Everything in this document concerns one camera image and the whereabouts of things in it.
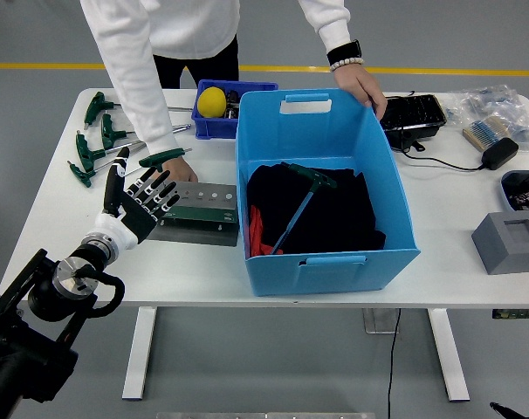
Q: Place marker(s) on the blue bowl of parts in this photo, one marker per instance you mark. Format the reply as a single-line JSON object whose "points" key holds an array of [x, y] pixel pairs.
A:
{"points": [[504, 185]]}

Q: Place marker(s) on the person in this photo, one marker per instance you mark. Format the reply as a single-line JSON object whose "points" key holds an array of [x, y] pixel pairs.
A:
{"points": [[190, 26]]}

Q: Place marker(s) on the clear plastic parts bags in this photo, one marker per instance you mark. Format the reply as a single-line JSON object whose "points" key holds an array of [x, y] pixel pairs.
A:
{"points": [[491, 100]]}

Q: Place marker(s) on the person's left forearm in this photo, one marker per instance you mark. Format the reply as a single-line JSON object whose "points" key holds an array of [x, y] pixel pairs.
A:
{"points": [[330, 26]]}

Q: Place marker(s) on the person's left hand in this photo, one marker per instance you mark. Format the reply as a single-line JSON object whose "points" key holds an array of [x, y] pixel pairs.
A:
{"points": [[356, 83]]}

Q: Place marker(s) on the large light blue storage box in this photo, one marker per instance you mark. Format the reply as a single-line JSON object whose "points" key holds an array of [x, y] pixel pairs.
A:
{"points": [[334, 131]]}

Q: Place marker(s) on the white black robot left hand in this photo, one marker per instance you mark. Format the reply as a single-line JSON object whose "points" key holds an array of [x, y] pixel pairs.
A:
{"points": [[135, 218]]}

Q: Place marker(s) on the thin steel rod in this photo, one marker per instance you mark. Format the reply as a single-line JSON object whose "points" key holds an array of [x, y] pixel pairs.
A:
{"points": [[133, 169]]}

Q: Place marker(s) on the taped resistor bundle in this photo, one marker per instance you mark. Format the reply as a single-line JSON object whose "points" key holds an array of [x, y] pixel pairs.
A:
{"points": [[482, 131]]}

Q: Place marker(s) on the black cloth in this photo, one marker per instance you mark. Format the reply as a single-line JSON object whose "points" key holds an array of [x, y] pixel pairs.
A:
{"points": [[343, 218]]}

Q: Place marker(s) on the black plastic tray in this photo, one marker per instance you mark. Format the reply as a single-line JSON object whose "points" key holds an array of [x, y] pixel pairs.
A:
{"points": [[410, 113]]}

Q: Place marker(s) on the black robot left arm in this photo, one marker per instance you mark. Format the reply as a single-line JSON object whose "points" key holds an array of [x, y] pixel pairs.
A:
{"points": [[29, 349]]}

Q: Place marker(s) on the yellow foam ball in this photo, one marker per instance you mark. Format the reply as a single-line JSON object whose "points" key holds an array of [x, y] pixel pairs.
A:
{"points": [[211, 102]]}

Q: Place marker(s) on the red cloth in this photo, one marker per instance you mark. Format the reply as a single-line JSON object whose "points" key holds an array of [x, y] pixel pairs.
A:
{"points": [[256, 229]]}

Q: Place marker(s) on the grey hollow block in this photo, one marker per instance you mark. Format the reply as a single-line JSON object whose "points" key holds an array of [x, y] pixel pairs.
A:
{"points": [[500, 253]]}

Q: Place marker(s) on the black wrist watch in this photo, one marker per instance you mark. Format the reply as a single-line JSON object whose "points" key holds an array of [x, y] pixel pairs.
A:
{"points": [[344, 51]]}

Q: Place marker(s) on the small dark blue bin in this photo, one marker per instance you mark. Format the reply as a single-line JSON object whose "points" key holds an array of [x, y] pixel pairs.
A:
{"points": [[212, 128]]}

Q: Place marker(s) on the grey metal base plate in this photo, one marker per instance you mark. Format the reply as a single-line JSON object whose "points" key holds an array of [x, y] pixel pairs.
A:
{"points": [[194, 235]]}

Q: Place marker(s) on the white table leg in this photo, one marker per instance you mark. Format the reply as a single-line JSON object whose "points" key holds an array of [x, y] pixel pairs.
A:
{"points": [[140, 349], [448, 349]]}

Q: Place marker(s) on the black table control panel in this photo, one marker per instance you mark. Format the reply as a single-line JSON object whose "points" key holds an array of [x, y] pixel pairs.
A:
{"points": [[517, 313]]}

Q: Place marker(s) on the grey under-table bracket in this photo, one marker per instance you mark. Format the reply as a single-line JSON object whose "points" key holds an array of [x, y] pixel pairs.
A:
{"points": [[378, 320]]}

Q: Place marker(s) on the black power adapter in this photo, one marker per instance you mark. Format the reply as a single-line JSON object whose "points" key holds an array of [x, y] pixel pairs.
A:
{"points": [[500, 153]]}

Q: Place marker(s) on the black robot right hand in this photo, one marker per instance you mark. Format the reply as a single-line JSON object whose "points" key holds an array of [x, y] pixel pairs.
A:
{"points": [[509, 412]]}

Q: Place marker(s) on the person's right hand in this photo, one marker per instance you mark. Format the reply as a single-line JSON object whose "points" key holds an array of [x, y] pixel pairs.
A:
{"points": [[181, 171]]}

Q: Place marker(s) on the person's right forearm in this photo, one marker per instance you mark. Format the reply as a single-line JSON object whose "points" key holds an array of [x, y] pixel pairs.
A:
{"points": [[146, 109]]}

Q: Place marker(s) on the green steel wrench stand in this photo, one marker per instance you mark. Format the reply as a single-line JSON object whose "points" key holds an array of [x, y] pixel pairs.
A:
{"points": [[203, 214]]}

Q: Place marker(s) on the small black part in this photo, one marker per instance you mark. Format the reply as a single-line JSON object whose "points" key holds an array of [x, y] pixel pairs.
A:
{"points": [[231, 97]]}

